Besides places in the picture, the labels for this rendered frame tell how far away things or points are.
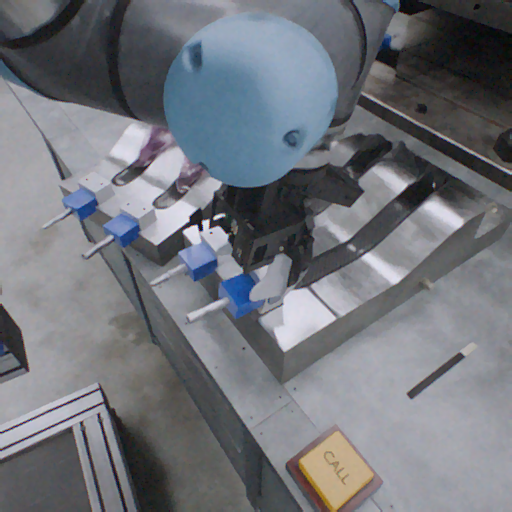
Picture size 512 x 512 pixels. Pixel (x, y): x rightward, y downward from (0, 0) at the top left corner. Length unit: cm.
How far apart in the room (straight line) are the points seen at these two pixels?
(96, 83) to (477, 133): 103
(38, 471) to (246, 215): 102
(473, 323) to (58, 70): 64
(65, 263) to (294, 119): 182
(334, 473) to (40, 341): 139
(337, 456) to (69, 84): 45
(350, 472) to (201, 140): 42
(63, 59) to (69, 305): 159
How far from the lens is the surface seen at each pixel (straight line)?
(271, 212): 41
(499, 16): 117
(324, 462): 54
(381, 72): 137
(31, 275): 199
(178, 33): 24
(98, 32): 27
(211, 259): 60
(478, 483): 62
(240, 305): 51
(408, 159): 76
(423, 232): 67
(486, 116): 129
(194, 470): 142
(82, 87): 28
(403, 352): 67
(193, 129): 22
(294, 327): 55
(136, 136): 92
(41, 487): 128
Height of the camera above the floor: 135
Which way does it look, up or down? 48 degrees down
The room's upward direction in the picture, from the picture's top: straight up
